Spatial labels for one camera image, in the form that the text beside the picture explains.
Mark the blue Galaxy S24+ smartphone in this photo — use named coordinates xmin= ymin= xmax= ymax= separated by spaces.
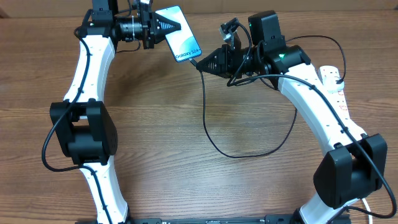
xmin=156 ymin=6 xmax=201 ymax=62

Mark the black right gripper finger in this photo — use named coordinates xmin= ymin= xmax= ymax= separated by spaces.
xmin=196 ymin=56 xmax=231 ymax=78
xmin=205 ymin=45 xmax=230 ymax=62

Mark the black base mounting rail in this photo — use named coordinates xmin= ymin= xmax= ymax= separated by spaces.
xmin=74 ymin=214 xmax=352 ymax=224

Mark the white charger plug adapter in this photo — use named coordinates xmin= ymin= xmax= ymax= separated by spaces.
xmin=322 ymin=76 xmax=345 ymax=93

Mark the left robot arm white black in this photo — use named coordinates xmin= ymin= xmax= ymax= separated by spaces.
xmin=42 ymin=1 xmax=181 ymax=223

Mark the white power strip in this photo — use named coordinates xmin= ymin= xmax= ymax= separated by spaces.
xmin=318 ymin=65 xmax=351 ymax=120

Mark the brown cardboard panel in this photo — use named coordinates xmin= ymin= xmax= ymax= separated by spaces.
xmin=1 ymin=0 xmax=397 ymax=18

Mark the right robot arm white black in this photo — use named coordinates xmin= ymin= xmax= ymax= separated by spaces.
xmin=195 ymin=11 xmax=388 ymax=223

